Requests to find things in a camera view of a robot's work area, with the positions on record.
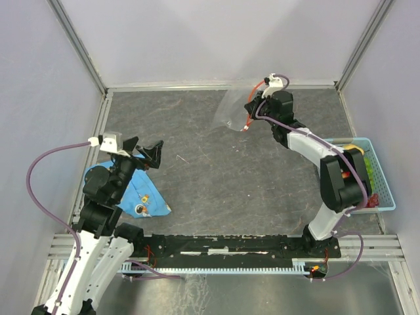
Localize blue patterned cloth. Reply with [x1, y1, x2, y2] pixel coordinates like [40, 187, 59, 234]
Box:
[80, 161, 171, 219]

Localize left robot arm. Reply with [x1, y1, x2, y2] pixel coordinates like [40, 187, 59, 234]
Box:
[26, 132, 163, 314]

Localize purple grapes bunch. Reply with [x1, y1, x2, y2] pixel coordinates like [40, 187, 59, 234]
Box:
[366, 194, 379, 208]

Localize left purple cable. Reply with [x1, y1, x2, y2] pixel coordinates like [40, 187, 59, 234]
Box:
[26, 137, 99, 312]

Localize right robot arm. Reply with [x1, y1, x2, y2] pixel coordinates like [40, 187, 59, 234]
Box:
[244, 91, 372, 257]

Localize aluminium frame right post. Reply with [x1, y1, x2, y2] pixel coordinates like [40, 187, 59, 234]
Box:
[335, 0, 395, 93]

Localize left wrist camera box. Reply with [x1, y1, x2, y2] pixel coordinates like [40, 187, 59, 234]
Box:
[98, 131, 123, 154]

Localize green grapes bunch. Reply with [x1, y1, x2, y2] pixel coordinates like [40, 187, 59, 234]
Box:
[364, 157, 375, 192]

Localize aluminium frame back rail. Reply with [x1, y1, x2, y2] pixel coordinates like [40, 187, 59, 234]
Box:
[107, 84, 335, 93]

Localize clear zip top bag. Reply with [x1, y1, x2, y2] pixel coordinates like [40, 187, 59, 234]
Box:
[211, 80, 265, 132]

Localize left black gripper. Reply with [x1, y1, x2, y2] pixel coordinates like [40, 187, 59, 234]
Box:
[112, 136, 164, 201]

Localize aluminium frame post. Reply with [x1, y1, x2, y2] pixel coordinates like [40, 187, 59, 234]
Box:
[47, 0, 108, 95]
[335, 0, 395, 93]

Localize yellow lemon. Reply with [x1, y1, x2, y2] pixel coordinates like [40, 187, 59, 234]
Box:
[343, 144, 364, 155]

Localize aluminium frame left post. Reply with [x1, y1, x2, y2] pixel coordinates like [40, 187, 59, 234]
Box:
[47, 0, 108, 95]

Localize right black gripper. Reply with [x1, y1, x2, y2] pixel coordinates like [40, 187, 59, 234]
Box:
[243, 91, 277, 127]

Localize light blue plastic basket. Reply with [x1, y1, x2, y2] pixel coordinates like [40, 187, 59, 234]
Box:
[325, 137, 396, 213]

